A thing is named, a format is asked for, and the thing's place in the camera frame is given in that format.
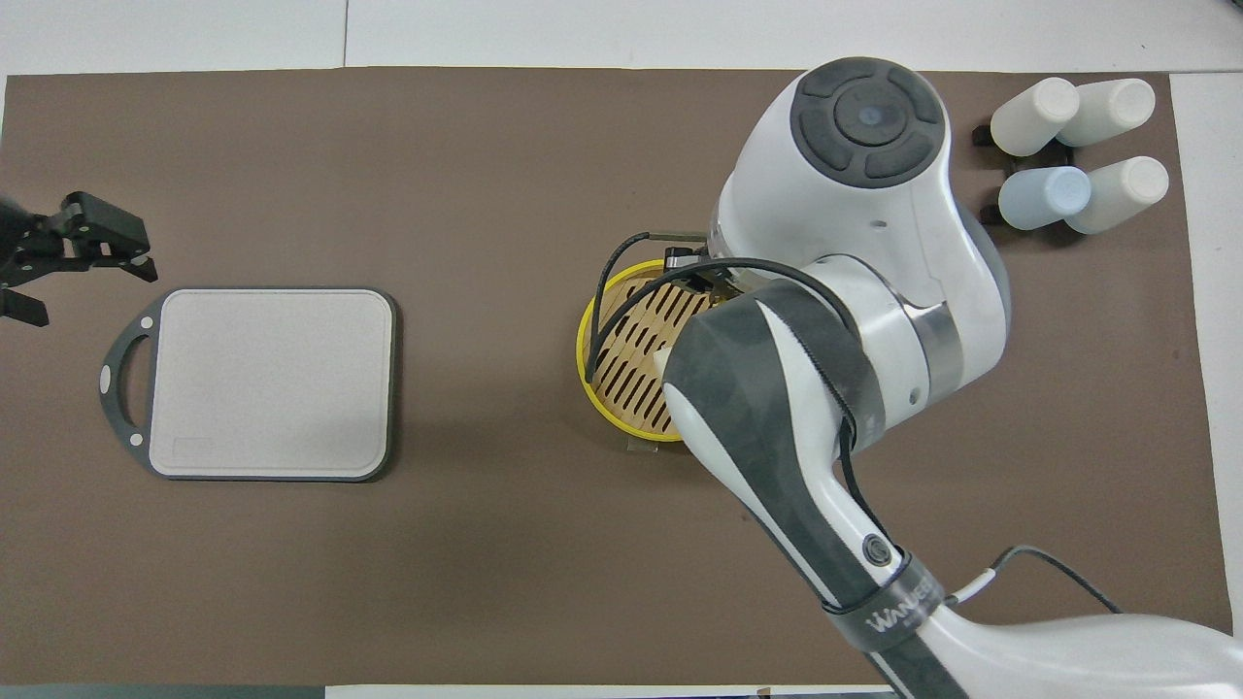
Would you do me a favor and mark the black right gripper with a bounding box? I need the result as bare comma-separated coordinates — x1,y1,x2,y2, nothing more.
664,247,745,298

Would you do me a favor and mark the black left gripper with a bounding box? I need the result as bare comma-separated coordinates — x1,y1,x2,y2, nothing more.
0,191,159,328

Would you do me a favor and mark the yellow bamboo steamer basket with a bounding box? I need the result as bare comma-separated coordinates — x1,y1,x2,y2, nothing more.
576,259,715,444

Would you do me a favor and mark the white cutting board grey rim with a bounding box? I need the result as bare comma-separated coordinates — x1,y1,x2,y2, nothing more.
99,286,399,483

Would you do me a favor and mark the black bottle rack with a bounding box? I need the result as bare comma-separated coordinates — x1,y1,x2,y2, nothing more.
972,122,1081,230

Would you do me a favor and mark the light blue plastic bottle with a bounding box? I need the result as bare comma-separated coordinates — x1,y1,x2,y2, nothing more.
998,166,1092,232

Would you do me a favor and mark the brown table mat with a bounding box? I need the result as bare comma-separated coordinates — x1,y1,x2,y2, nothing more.
0,66,1239,688

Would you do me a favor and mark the white plastic bottle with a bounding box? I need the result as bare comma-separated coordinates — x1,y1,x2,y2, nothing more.
991,78,1081,158
1057,78,1157,149
1065,155,1170,236

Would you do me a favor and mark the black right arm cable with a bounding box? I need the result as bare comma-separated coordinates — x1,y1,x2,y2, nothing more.
588,230,1124,616

